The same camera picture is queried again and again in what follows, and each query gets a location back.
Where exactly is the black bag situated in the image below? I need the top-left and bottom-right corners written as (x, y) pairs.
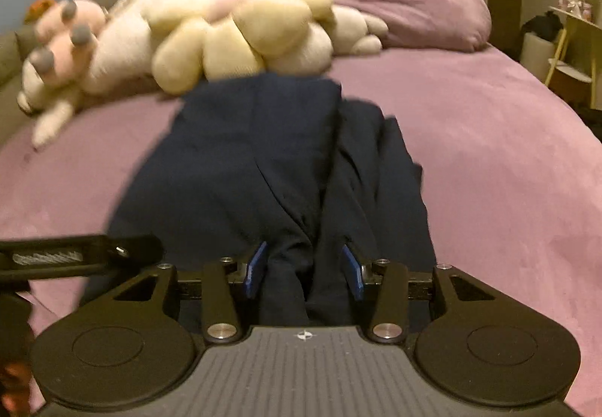
top-left (521, 11), bottom-right (564, 38)

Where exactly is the dark navy garment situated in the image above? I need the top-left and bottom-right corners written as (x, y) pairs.
top-left (79, 70), bottom-right (437, 328)

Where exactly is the olive headboard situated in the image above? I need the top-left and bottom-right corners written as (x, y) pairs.
top-left (0, 29), bottom-right (33, 140)

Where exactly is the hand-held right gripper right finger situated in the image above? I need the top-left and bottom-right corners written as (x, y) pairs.
top-left (341, 244), bottom-right (496, 344)

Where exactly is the purple bed blanket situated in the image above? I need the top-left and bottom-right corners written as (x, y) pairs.
top-left (0, 41), bottom-right (602, 417)

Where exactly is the light wooden shelf stand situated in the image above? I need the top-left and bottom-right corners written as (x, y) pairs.
top-left (543, 3), bottom-right (602, 110)

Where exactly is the white bin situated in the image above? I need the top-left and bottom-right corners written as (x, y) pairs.
top-left (521, 32), bottom-right (556, 80)

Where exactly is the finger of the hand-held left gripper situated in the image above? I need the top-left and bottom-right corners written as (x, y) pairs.
top-left (0, 234), bottom-right (164, 287)

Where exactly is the purple pillow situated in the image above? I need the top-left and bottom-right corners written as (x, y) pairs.
top-left (335, 0), bottom-right (493, 53)

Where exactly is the large cream plush bunny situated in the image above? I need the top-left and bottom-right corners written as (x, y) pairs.
top-left (16, 0), bottom-right (390, 150)

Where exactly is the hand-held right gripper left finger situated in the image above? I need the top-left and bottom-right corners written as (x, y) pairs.
top-left (113, 240), bottom-right (270, 344)

